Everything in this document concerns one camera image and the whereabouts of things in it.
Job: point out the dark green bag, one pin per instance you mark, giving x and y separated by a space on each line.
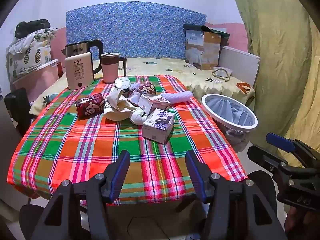
221 33

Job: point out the pineapple print fabric bundle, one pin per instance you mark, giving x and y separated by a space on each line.
30 55

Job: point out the black bag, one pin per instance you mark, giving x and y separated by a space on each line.
32 26

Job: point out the bear print snack packet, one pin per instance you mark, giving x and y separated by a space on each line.
147 88

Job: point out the white panel board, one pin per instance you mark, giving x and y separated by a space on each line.
237 62

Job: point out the beige electric kettle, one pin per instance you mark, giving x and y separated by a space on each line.
77 72

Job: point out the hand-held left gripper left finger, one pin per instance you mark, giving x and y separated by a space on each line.
120 176

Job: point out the white foam net sleeve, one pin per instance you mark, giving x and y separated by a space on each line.
177 96

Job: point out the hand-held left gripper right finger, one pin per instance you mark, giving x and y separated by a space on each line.
193 176

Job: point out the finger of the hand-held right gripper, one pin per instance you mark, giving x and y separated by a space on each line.
280 141
265 156

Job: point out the cardboard quilt box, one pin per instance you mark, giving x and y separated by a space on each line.
200 50

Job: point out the black chair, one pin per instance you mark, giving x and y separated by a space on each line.
17 110

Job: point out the pink storage box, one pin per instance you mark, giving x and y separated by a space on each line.
42 77

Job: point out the black roll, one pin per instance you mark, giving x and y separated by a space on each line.
193 27

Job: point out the white purple milk carton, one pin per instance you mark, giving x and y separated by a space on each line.
155 102
157 127

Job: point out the blue floral headboard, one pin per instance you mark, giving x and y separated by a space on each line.
137 30

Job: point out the plaid tablecloth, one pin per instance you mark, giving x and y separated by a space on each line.
62 150

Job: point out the white round cup lid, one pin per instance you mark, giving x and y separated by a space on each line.
122 82

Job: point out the white paper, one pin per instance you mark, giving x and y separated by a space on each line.
137 117

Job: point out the yellow pineapple bedsheet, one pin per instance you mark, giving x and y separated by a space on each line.
175 67

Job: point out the white trash bin with liner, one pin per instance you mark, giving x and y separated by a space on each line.
232 112

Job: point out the pink mug with brown lid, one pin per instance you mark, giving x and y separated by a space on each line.
110 70

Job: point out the green curtain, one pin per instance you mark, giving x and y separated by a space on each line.
275 55

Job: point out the cream printed paper bag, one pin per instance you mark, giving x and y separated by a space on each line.
116 110

